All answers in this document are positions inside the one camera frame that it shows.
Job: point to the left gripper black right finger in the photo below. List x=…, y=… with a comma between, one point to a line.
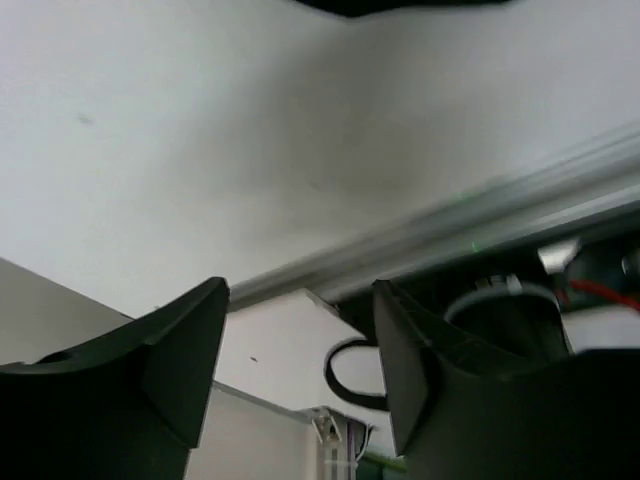
x=463, y=408

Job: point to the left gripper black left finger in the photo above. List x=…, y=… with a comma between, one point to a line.
x=129, y=404

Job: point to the black trousers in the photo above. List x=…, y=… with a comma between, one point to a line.
x=352, y=9

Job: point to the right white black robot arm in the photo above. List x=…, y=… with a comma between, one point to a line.
x=518, y=316

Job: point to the aluminium frame rail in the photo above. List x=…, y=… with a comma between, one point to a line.
x=598, y=178

